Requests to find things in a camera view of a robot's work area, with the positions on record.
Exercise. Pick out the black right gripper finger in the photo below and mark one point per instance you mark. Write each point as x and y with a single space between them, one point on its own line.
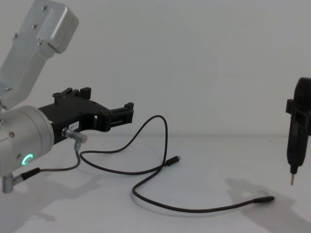
291 106

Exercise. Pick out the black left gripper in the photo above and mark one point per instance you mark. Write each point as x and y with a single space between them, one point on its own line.
70 110

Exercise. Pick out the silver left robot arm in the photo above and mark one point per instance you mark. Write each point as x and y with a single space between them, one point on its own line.
26 131

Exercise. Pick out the white table cloth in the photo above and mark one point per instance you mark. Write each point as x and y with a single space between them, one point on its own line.
194 189

